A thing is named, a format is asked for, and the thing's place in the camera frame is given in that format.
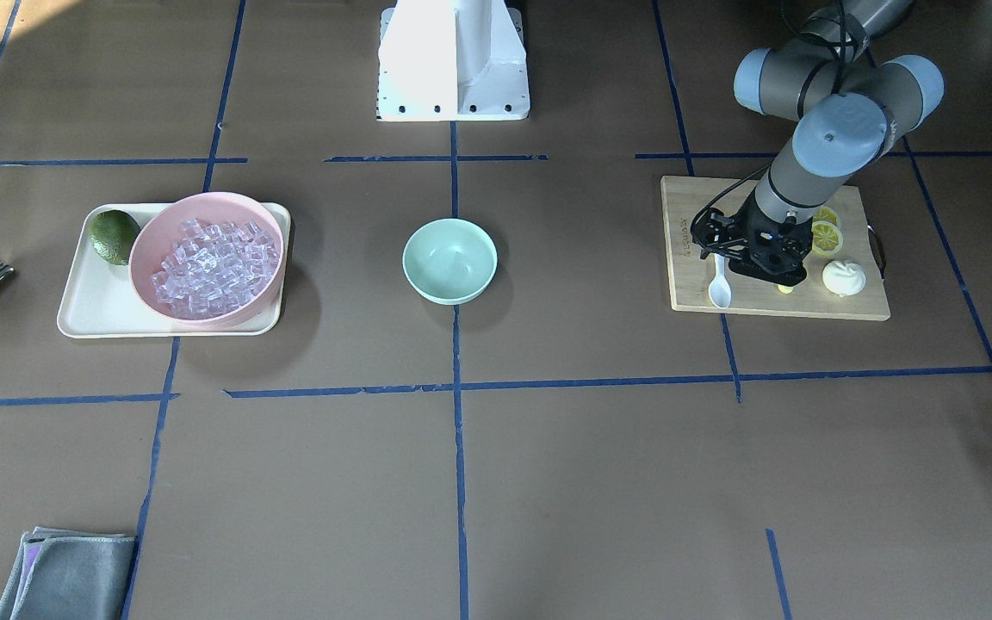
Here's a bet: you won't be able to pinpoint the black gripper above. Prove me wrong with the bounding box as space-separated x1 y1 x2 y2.
691 205 814 287

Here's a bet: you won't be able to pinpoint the white plastic spoon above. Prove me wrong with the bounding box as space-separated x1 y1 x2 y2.
706 254 733 309

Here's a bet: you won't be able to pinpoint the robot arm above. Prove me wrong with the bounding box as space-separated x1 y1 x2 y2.
690 1 946 286

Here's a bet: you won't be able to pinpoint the mint green bowl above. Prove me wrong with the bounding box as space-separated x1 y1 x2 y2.
401 217 499 306

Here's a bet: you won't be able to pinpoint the clear ice cubes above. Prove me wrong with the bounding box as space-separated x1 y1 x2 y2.
150 217 281 321

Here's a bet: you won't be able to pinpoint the pink bowl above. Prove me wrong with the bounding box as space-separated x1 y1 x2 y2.
127 192 292 335

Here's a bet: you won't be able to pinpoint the lower lemon slice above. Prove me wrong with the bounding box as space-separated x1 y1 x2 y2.
811 220 844 257

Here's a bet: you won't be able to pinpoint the lemon slice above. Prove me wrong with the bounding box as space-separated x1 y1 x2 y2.
812 205 841 226
811 220 844 257

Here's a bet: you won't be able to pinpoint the upper lemon slice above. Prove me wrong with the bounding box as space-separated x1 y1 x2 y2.
812 205 841 226

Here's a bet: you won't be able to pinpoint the white steamed bun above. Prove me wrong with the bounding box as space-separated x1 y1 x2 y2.
821 260 867 297

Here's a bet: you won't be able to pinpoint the bamboo cutting board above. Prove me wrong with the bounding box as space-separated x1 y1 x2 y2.
660 176 892 321

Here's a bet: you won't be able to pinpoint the green lime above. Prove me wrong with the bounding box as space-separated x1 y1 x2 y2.
87 209 141 266

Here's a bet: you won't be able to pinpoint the beige plastic tray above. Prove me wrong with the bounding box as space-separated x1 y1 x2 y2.
58 201 284 338

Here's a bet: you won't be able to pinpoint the folded grey cloth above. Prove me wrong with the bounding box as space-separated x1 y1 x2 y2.
0 526 135 619

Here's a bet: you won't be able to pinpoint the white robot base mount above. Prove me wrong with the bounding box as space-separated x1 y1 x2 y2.
375 1 531 122

